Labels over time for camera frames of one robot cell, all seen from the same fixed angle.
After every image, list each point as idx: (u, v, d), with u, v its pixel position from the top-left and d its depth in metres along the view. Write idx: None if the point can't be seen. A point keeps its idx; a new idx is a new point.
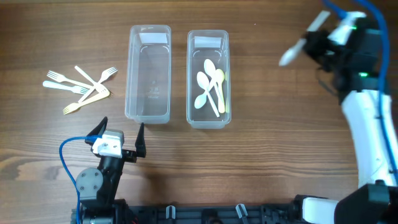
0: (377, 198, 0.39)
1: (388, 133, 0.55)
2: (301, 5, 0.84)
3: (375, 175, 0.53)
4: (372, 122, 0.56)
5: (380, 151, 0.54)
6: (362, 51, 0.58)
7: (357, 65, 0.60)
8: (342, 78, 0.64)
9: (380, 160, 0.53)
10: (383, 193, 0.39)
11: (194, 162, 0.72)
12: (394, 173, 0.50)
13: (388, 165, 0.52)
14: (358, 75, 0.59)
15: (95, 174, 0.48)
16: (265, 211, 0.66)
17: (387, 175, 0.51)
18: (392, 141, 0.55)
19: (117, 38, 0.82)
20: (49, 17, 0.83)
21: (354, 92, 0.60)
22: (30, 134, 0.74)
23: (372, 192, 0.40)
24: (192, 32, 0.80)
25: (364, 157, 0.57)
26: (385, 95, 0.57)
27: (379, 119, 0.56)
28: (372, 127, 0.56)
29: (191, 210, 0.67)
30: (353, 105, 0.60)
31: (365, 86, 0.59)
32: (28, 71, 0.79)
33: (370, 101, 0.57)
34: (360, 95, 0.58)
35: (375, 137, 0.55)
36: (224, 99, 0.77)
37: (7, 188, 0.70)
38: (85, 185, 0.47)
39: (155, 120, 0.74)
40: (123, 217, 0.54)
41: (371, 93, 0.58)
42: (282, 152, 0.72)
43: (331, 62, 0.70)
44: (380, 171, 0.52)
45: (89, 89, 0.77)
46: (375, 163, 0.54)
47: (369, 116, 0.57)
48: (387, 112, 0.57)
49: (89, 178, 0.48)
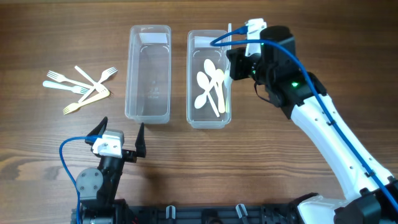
0: (371, 213, 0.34)
1: (348, 136, 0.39)
2: (301, 5, 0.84)
3: (356, 186, 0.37)
4: (326, 130, 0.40)
5: (348, 158, 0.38)
6: (280, 63, 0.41)
7: (283, 77, 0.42)
8: (273, 95, 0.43)
9: (354, 168, 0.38)
10: (374, 205, 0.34)
11: (194, 162, 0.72)
12: (372, 177, 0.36)
13: (363, 168, 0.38)
14: (289, 87, 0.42)
15: (95, 174, 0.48)
16: (265, 211, 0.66)
17: (364, 180, 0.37)
18: (357, 144, 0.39)
19: (117, 38, 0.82)
20: (49, 16, 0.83)
21: (295, 107, 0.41)
22: (30, 133, 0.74)
23: (364, 208, 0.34)
24: (192, 32, 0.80)
25: (339, 171, 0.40)
26: (323, 96, 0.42)
27: (333, 126, 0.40)
28: (328, 136, 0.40)
29: (191, 210, 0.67)
30: (305, 119, 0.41)
31: (299, 93, 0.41)
32: (27, 71, 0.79)
33: (315, 110, 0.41)
34: (301, 109, 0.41)
35: (334, 144, 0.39)
36: (224, 98, 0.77)
37: (7, 188, 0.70)
38: (84, 186, 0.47)
39: (155, 120, 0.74)
40: (122, 217, 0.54)
41: (310, 101, 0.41)
42: (282, 152, 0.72)
43: (257, 84, 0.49)
44: (359, 180, 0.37)
45: (89, 89, 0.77)
46: (349, 175, 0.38)
47: (312, 118, 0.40)
48: (335, 113, 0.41)
49: (89, 178, 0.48)
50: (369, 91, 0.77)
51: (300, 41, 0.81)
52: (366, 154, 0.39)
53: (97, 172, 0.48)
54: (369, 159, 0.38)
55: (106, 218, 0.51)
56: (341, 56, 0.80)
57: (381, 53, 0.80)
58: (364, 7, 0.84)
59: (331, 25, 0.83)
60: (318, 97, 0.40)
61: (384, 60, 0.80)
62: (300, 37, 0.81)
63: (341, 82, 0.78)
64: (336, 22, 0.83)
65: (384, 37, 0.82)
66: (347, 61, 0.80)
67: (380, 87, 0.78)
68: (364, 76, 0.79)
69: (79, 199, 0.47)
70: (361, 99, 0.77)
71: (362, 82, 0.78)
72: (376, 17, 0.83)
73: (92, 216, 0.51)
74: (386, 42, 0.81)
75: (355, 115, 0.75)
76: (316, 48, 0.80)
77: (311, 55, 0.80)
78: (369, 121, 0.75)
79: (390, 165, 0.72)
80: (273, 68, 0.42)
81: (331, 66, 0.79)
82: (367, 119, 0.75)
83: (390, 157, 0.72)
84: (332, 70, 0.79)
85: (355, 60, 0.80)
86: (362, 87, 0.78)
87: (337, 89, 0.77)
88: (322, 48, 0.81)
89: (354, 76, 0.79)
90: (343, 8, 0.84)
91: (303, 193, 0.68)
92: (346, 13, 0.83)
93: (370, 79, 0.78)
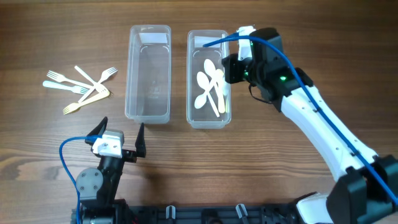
0: (357, 190, 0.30)
1: (334, 121, 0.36)
2: (301, 5, 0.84)
3: (342, 166, 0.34)
4: (311, 116, 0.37)
5: (334, 139, 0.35)
6: (268, 58, 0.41)
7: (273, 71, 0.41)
8: (264, 89, 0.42)
9: (341, 149, 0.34)
10: (360, 182, 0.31)
11: (195, 162, 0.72)
12: (358, 155, 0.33)
13: (349, 149, 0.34)
14: (278, 81, 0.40)
15: (95, 174, 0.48)
16: (265, 211, 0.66)
17: (351, 160, 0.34)
18: (342, 127, 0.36)
19: (117, 38, 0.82)
20: (48, 16, 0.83)
21: (283, 98, 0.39)
22: (29, 133, 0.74)
23: (349, 184, 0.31)
24: (192, 32, 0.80)
25: (326, 156, 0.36)
26: (309, 88, 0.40)
27: (319, 112, 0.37)
28: (313, 121, 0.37)
29: (191, 210, 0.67)
30: (293, 109, 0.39)
31: (287, 86, 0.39)
32: (27, 71, 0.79)
33: (301, 99, 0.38)
34: (289, 99, 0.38)
35: (319, 127, 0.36)
36: (224, 98, 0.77)
37: (7, 188, 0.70)
38: (84, 185, 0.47)
39: (155, 120, 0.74)
40: (122, 216, 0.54)
41: (297, 92, 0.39)
42: (282, 152, 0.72)
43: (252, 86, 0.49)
44: (344, 160, 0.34)
45: (89, 89, 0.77)
46: (335, 155, 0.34)
47: (298, 106, 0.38)
48: (321, 102, 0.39)
49: (89, 178, 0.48)
50: (369, 91, 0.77)
51: (300, 41, 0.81)
52: (352, 135, 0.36)
53: (98, 172, 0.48)
54: (355, 140, 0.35)
55: (106, 217, 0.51)
56: (341, 56, 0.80)
57: (381, 53, 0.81)
58: (364, 7, 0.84)
59: (331, 25, 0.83)
60: (304, 87, 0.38)
61: (384, 60, 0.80)
62: (300, 37, 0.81)
63: (341, 82, 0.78)
64: (336, 22, 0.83)
65: (383, 37, 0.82)
66: (347, 61, 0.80)
67: (380, 87, 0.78)
68: (364, 76, 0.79)
69: (79, 199, 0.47)
70: (361, 99, 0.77)
71: (362, 82, 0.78)
72: (375, 16, 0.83)
73: (92, 216, 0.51)
74: (386, 42, 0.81)
75: (355, 115, 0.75)
76: (315, 48, 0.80)
77: (310, 55, 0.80)
78: (369, 121, 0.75)
79: None
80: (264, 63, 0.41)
81: (330, 66, 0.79)
82: (367, 119, 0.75)
83: None
84: (332, 70, 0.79)
85: (355, 60, 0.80)
86: (362, 87, 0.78)
87: (336, 89, 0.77)
88: (322, 48, 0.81)
89: (354, 76, 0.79)
90: (343, 8, 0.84)
91: (305, 193, 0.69)
92: (345, 13, 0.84)
93: (370, 79, 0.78)
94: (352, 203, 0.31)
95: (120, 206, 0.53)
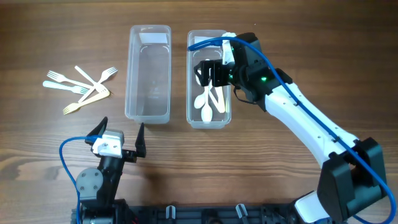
0: (341, 173, 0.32)
1: (313, 111, 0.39)
2: (301, 5, 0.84)
3: (325, 152, 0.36)
4: (292, 110, 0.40)
5: (315, 128, 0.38)
6: (249, 61, 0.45)
7: (255, 73, 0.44)
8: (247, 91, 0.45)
9: (323, 137, 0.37)
10: (342, 165, 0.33)
11: (194, 162, 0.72)
12: (339, 140, 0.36)
13: (329, 135, 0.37)
14: (259, 81, 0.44)
15: (95, 174, 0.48)
16: (265, 211, 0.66)
17: (333, 146, 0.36)
18: (322, 116, 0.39)
19: (117, 38, 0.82)
20: (48, 16, 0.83)
21: (265, 96, 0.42)
22: (29, 133, 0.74)
23: (332, 169, 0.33)
24: (192, 32, 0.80)
25: (311, 146, 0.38)
26: (288, 84, 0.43)
27: (299, 106, 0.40)
28: (294, 114, 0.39)
29: (191, 210, 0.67)
30: (276, 105, 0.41)
31: (269, 86, 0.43)
32: (27, 71, 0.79)
33: (282, 95, 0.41)
34: (270, 98, 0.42)
35: (300, 119, 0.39)
36: (224, 98, 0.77)
37: (7, 188, 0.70)
38: (84, 185, 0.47)
39: (155, 120, 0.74)
40: (122, 217, 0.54)
41: (278, 89, 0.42)
42: (282, 152, 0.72)
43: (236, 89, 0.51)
44: (326, 147, 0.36)
45: (89, 89, 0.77)
46: (318, 143, 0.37)
47: (279, 102, 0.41)
48: (301, 96, 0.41)
49: (89, 178, 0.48)
50: (369, 91, 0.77)
51: (300, 41, 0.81)
52: (333, 122, 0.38)
53: (98, 172, 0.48)
54: (336, 127, 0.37)
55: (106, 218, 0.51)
56: (341, 55, 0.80)
57: (381, 53, 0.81)
58: (364, 7, 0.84)
59: (331, 25, 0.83)
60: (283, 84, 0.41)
61: (384, 60, 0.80)
62: (300, 37, 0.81)
63: (340, 83, 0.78)
64: (336, 23, 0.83)
65: (384, 37, 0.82)
66: (347, 61, 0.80)
67: (380, 87, 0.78)
68: (364, 76, 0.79)
69: (79, 199, 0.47)
70: (361, 99, 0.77)
71: (362, 82, 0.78)
72: (376, 16, 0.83)
73: (92, 216, 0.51)
74: (386, 42, 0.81)
75: (355, 115, 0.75)
76: (315, 48, 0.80)
77: (310, 55, 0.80)
78: (369, 122, 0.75)
79: (390, 165, 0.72)
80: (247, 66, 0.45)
81: (330, 66, 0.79)
82: (367, 119, 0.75)
83: (390, 158, 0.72)
84: (332, 70, 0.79)
85: (355, 60, 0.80)
86: (362, 87, 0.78)
87: (336, 89, 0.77)
88: (322, 48, 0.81)
89: (354, 76, 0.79)
90: (343, 7, 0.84)
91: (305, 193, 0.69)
92: (346, 12, 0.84)
93: (370, 79, 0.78)
94: (338, 186, 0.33)
95: (120, 206, 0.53)
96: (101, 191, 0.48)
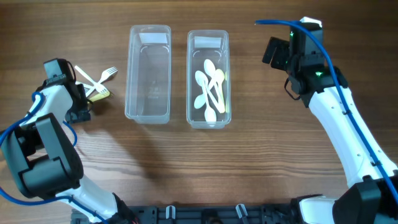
0: (370, 197, 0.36)
1: (361, 126, 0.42)
2: (301, 5, 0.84)
3: (360, 173, 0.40)
4: (340, 117, 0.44)
5: (359, 146, 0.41)
6: (306, 52, 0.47)
7: (308, 66, 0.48)
8: (296, 81, 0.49)
9: (362, 156, 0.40)
10: (373, 190, 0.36)
11: (194, 162, 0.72)
12: (378, 166, 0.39)
13: (370, 158, 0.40)
14: (315, 76, 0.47)
15: (58, 64, 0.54)
16: (265, 211, 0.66)
17: (369, 169, 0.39)
18: (369, 135, 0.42)
19: (117, 38, 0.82)
20: (47, 15, 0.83)
21: (316, 93, 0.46)
22: None
23: (363, 192, 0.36)
24: (192, 32, 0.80)
25: (346, 160, 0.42)
26: (344, 88, 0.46)
27: (347, 115, 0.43)
28: (342, 124, 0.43)
29: (191, 210, 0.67)
30: (317, 102, 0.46)
31: (324, 83, 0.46)
32: (27, 71, 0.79)
33: (334, 99, 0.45)
34: (321, 96, 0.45)
35: (351, 140, 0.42)
36: (224, 99, 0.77)
37: (7, 188, 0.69)
38: (50, 70, 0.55)
39: (155, 120, 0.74)
40: (118, 211, 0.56)
41: (331, 90, 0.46)
42: (281, 152, 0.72)
43: (289, 77, 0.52)
44: (364, 168, 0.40)
45: (89, 89, 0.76)
46: (357, 161, 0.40)
47: (336, 115, 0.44)
48: (352, 105, 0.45)
49: (56, 67, 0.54)
50: (369, 91, 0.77)
51: None
52: (377, 146, 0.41)
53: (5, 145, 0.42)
54: (378, 151, 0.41)
55: (62, 94, 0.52)
56: (341, 55, 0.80)
57: (380, 53, 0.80)
58: (364, 7, 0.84)
59: (332, 25, 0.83)
60: (338, 87, 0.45)
61: (384, 60, 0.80)
62: None
63: None
64: (337, 23, 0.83)
65: (383, 37, 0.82)
66: (346, 61, 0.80)
67: (380, 87, 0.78)
68: (362, 76, 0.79)
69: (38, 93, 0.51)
70: (361, 99, 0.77)
71: (361, 82, 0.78)
72: (376, 16, 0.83)
73: (33, 165, 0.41)
74: (385, 42, 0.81)
75: None
76: None
77: None
78: (368, 122, 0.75)
79: None
80: (301, 56, 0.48)
81: None
82: (366, 120, 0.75)
83: (390, 158, 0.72)
84: None
85: (354, 60, 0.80)
86: (361, 88, 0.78)
87: None
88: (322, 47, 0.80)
89: (352, 75, 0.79)
90: (343, 7, 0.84)
91: (305, 195, 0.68)
92: (346, 12, 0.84)
93: (369, 79, 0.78)
94: (361, 208, 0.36)
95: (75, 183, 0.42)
96: (64, 74, 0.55)
